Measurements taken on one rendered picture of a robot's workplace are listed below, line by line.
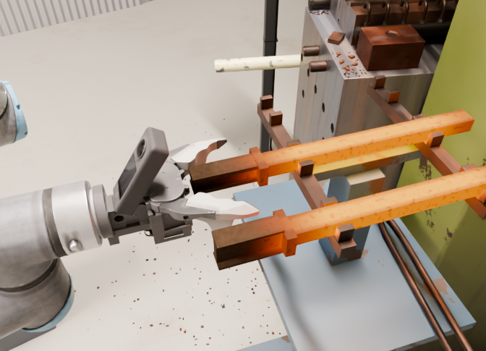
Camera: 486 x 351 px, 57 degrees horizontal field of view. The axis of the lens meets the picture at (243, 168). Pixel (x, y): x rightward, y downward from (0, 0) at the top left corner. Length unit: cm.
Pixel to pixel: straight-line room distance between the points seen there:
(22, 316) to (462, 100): 86
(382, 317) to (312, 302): 12
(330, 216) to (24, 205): 37
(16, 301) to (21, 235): 12
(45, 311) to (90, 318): 102
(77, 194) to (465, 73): 75
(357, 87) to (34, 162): 170
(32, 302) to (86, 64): 245
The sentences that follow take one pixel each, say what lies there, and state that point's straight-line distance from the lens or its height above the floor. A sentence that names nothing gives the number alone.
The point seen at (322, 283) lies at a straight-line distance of 83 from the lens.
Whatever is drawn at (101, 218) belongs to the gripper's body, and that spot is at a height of 102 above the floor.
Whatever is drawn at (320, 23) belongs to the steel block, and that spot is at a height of 92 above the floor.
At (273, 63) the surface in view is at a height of 63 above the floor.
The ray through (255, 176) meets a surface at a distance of 63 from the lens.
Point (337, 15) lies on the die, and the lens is 127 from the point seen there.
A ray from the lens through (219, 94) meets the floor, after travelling 260.
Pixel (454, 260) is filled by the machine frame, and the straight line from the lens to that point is 118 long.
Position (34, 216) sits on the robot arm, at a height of 104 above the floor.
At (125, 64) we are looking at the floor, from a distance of 297.
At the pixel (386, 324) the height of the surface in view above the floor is 76.
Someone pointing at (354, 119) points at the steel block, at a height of 80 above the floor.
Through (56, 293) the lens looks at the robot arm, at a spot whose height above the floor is 89.
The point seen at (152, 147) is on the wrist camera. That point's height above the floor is 111.
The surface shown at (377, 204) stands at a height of 103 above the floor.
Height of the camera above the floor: 145
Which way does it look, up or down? 43 degrees down
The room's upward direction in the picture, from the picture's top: straight up
